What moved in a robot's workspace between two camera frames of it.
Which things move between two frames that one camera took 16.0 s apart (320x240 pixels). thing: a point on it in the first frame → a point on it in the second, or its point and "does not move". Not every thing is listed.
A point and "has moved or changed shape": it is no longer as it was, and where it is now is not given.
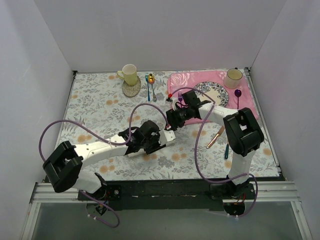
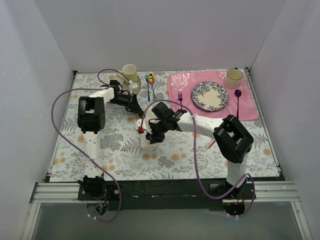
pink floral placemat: x=239 y=98 does not move
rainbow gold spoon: x=151 y=80 does not move
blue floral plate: x=218 y=94 does not move
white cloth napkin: x=165 y=140 has moved or changed shape
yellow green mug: x=130 y=72 does not move
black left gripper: x=155 y=146 → x=131 y=103
